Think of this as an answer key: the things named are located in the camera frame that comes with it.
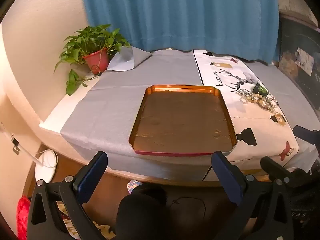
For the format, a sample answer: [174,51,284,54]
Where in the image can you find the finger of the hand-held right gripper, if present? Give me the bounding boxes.
[260,156,312,188]
[293,125,320,145]

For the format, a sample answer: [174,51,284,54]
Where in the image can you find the beige bedding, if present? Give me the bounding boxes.
[277,0,318,26]

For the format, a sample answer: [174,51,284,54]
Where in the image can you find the orange metal tray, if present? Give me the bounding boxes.
[129,85,237,157]

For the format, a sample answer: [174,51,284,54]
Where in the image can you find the green plant in red pot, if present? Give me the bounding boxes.
[54,24,132,96]

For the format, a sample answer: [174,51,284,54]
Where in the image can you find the grey cloth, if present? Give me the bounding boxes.
[61,47,312,182]

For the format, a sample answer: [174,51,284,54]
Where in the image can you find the blue curtain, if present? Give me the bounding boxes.
[80,0,279,63]

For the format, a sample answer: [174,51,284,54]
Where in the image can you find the yellow patterned cloth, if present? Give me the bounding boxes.
[57,202,116,240]

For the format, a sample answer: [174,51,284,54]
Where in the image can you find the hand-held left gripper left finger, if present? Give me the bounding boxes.
[27,151,118,240]

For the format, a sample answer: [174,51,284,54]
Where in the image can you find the pile of jewelry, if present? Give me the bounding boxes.
[236,88,281,115]

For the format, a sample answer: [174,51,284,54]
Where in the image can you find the wooden bead bracelet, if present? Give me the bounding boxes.
[249,93,267,105]

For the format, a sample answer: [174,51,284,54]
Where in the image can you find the thin black cord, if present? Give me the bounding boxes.
[172,197,207,222]

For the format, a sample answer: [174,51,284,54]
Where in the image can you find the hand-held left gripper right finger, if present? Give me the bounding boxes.
[211,151,294,240]

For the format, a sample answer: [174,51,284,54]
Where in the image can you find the multicoloured knitted item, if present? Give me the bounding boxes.
[127,180,143,195]

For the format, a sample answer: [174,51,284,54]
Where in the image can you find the red cloth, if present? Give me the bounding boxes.
[16,196,32,240]

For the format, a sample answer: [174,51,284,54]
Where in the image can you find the white sticker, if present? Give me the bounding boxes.
[296,47,315,77]

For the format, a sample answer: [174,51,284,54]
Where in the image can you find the black rounded cushion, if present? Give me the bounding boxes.
[116,182,208,240]

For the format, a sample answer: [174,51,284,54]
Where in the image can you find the white standing fan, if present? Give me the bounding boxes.
[0,121,58,183]

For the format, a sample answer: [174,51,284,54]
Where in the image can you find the dark printed board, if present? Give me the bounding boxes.
[276,15,320,120]

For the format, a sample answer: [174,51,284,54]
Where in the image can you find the white printed table runner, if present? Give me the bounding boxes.
[194,49,299,180]

